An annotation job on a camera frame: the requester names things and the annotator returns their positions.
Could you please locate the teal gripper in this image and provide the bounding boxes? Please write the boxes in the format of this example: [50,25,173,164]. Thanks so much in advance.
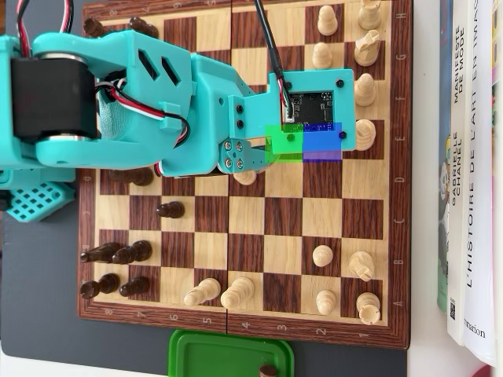
[160,53,282,177]

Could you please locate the light wooden pawn piece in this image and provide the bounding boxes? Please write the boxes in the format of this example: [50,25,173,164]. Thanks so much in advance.
[233,169,258,187]
[312,42,334,71]
[317,5,339,36]
[312,244,334,267]
[315,289,338,316]

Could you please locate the wooden folding chessboard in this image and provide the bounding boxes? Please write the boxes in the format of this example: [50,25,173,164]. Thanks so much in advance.
[76,0,412,350]

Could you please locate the dark wooden pawn piece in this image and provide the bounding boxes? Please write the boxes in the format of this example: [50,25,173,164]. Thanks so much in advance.
[156,201,185,219]
[119,276,151,298]
[129,16,160,39]

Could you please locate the dark wooden queen piece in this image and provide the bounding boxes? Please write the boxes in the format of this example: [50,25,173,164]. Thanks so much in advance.
[106,167,155,187]

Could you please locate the light wooden king piece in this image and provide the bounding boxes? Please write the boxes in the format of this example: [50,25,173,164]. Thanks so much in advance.
[355,119,376,152]

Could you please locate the light wooden queen piece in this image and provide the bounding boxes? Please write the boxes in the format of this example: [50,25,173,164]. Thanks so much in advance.
[220,276,256,310]

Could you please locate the light wooden bishop piece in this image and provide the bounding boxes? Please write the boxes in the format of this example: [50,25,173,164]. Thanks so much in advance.
[183,277,222,307]
[354,73,376,107]

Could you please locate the light wooden knight piece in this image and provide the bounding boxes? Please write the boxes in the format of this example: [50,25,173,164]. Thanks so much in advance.
[348,251,376,283]
[353,30,381,67]

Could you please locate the dark wooden knight piece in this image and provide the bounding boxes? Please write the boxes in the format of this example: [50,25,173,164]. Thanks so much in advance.
[79,242,122,264]

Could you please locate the dark wooden rook piece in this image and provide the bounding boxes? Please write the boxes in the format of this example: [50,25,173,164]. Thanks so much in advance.
[79,273,121,299]
[83,17,113,39]

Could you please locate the light wooden rook piece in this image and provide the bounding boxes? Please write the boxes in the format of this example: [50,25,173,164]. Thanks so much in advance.
[358,0,382,31]
[355,292,381,326]

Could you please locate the green plastic tray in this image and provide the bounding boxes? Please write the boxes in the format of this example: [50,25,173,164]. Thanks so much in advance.
[167,328,295,377]

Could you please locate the illustrated panda book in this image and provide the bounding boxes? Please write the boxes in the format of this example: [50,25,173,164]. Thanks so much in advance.
[436,0,453,313]

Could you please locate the white Chanel fashion book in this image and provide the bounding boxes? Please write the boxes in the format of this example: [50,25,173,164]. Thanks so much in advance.
[446,0,472,346]

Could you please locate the white art history book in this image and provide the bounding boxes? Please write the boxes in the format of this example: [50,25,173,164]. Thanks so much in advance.
[461,0,498,367]

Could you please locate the pink round object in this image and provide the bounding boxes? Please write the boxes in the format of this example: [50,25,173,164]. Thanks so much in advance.
[467,363,503,377]

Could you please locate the red white black servo cable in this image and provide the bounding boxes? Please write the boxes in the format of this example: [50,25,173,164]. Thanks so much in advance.
[15,0,75,58]
[95,76,190,148]

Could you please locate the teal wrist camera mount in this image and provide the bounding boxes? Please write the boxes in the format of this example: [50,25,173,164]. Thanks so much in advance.
[227,68,357,153]

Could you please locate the black camera cable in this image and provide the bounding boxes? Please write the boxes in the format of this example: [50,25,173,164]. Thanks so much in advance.
[252,0,294,121]

